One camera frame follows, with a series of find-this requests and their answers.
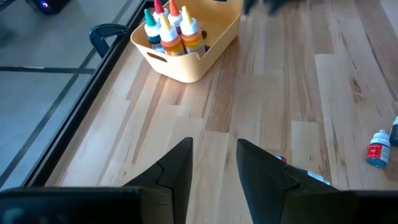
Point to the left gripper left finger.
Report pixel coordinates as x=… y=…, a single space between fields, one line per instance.
x=180 y=174

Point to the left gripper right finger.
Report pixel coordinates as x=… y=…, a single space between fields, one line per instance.
x=261 y=183

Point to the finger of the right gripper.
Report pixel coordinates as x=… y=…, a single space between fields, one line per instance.
x=250 y=6
x=280 y=5

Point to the yellow-capped orange coloring bottle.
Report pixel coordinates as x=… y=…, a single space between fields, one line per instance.
x=171 y=40
x=192 y=37

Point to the orange-capped red coloring bottle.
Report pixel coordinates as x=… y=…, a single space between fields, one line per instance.
x=174 y=12

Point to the yellow plastic basket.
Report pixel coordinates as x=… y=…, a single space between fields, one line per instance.
x=192 y=70

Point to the red-capped maroon coloring bottle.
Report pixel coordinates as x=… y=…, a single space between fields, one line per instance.
x=159 y=7

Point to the green-capped coloring bottle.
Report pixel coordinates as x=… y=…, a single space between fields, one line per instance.
x=153 y=31

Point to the black clamp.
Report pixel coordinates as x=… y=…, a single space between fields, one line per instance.
x=98 y=40

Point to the black computer tower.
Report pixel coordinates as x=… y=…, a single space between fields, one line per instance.
x=51 y=6

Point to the black aluminium table frame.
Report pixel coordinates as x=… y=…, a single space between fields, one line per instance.
x=88 y=93

